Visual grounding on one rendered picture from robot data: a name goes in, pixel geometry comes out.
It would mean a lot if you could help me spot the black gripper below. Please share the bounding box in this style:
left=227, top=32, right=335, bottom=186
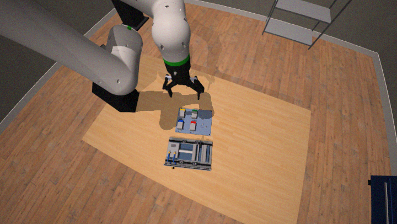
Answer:
left=162, top=71, right=205, bottom=100

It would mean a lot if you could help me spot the grey metal blank with yellow end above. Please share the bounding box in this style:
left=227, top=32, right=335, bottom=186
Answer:
left=179, top=109, right=185, bottom=118

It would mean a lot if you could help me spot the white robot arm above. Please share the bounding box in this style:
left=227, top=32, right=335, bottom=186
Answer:
left=0, top=0, right=191, bottom=95

